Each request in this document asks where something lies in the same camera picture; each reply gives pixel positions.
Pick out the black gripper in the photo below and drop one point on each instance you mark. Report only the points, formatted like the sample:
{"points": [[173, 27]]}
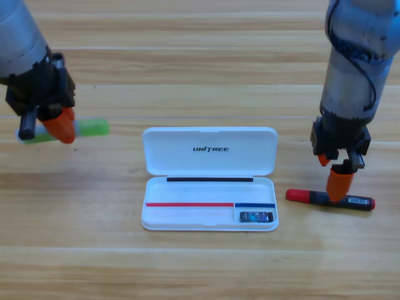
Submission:
{"points": [[40, 90], [339, 137]]}

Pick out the green highlighter marker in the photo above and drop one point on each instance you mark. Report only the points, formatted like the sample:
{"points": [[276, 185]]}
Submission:
{"points": [[93, 126]]}

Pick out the red and black marker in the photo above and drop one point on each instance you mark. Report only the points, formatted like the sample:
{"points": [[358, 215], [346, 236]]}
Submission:
{"points": [[297, 195]]}

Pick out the black eraser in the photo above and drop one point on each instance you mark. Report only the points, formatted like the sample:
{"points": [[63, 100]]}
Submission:
{"points": [[256, 217]]}

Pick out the white plastic pencil case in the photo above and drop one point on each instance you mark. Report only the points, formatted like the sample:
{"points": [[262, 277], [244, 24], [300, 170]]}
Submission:
{"points": [[206, 193]]}

